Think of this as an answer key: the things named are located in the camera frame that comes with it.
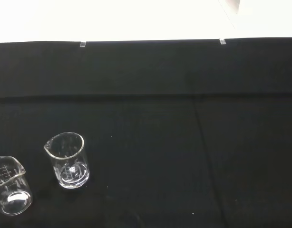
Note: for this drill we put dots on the black bench cloth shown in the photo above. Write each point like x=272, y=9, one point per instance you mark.
x=146, y=142

